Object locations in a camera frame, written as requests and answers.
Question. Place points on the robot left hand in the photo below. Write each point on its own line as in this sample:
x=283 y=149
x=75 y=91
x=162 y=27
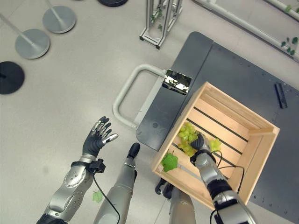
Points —
x=93 y=142

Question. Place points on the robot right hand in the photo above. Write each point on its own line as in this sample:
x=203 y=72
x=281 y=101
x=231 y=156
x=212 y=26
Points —
x=198 y=142

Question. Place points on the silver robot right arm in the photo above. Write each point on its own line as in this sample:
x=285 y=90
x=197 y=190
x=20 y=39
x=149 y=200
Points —
x=217 y=184

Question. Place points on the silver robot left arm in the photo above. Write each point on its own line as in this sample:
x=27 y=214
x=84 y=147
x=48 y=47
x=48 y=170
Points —
x=67 y=186

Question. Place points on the small green grape bunch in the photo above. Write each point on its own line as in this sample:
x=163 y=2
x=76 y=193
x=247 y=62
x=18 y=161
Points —
x=215 y=144

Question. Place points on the wooden slatted crate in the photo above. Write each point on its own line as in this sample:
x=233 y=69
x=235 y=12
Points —
x=217 y=144

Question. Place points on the green grape leaf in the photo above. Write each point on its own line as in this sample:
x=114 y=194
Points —
x=170 y=162

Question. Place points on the small green leaf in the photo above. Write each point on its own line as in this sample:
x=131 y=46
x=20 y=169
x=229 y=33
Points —
x=97 y=196

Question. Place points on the black cart caster wheel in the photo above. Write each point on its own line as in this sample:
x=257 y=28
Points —
x=163 y=187

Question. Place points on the silver robot left leg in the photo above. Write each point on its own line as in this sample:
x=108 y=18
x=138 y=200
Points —
x=120 y=193

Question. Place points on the silver robot leg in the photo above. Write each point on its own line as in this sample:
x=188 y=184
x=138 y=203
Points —
x=120 y=193
x=182 y=207

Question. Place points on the shiny metal plate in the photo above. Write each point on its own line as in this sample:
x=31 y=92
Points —
x=177 y=81

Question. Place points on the dark grey platform cart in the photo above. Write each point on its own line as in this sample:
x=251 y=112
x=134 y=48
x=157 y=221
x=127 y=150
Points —
x=257 y=112

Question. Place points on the silver robot right leg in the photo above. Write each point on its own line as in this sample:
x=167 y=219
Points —
x=182 y=207

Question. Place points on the black flat bar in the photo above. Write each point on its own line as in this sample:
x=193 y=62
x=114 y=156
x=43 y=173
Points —
x=280 y=95

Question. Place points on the black round stand base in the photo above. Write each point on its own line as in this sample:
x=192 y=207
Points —
x=10 y=77
x=112 y=2

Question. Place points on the grey round stand base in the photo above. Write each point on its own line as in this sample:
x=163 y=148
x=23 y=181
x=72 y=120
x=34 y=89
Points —
x=59 y=19
x=32 y=44

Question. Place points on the green vine leaves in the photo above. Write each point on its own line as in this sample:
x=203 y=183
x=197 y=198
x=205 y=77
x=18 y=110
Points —
x=290 y=44

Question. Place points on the aluminium frame stand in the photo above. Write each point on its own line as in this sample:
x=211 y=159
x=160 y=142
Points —
x=161 y=21

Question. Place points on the white long rail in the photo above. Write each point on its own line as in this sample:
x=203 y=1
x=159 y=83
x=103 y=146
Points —
x=247 y=24

